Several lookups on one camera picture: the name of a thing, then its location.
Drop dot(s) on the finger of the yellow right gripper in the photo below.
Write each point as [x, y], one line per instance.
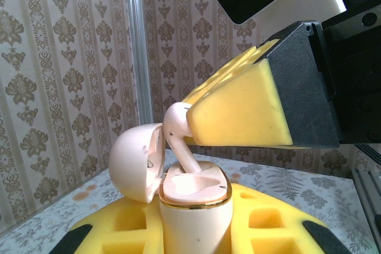
[226, 71]
[238, 111]

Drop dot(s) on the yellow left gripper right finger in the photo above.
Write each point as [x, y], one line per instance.
[297, 224]

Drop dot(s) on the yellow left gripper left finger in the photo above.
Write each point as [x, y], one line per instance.
[98, 233]

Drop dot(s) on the cream earbud charging case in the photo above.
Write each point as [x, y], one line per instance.
[193, 224]

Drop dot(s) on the floral printed tablecloth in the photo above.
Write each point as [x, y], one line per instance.
[282, 176]

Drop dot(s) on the aluminium frame post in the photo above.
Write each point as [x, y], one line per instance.
[137, 43]

